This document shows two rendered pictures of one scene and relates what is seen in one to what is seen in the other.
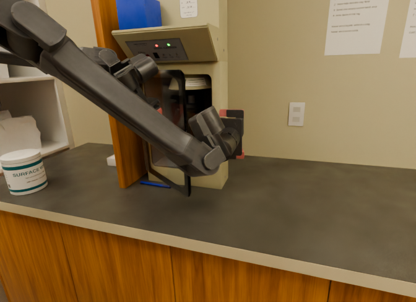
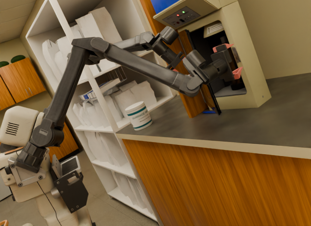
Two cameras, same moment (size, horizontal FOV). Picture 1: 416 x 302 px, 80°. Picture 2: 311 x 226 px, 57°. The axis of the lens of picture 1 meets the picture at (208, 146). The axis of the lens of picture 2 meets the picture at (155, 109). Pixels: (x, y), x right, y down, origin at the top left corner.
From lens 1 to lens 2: 0.64 m
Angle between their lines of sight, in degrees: 41
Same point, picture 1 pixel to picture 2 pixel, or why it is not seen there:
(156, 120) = (157, 69)
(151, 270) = (208, 169)
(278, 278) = (278, 165)
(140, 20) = (163, 4)
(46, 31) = (102, 46)
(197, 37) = (194, 1)
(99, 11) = (146, 6)
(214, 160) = (194, 84)
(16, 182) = (134, 122)
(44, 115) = not seen: hidden behind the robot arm
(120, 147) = not seen: hidden behind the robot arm
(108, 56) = (147, 36)
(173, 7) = not seen: outside the picture
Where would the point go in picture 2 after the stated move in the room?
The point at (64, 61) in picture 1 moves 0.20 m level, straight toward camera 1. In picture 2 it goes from (112, 55) to (94, 61)
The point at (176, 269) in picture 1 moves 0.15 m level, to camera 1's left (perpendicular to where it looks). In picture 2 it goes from (220, 166) to (192, 168)
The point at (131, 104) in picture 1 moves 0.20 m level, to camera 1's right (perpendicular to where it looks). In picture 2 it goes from (142, 65) to (187, 47)
